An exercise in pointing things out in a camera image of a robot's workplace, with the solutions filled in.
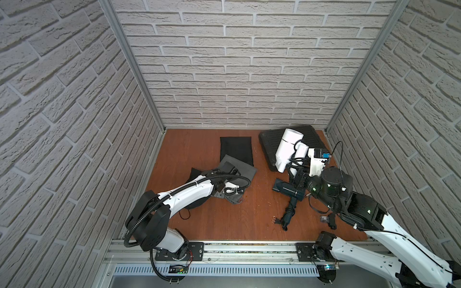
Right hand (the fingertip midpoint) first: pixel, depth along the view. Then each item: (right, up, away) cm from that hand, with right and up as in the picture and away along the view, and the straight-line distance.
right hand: (292, 166), depth 64 cm
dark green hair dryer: (+8, -16, +21) cm, 28 cm away
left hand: (-28, -10, +23) cm, 38 cm away
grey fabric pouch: (-22, -1, +4) cm, 22 cm away
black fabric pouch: (-19, +7, +46) cm, 50 cm away
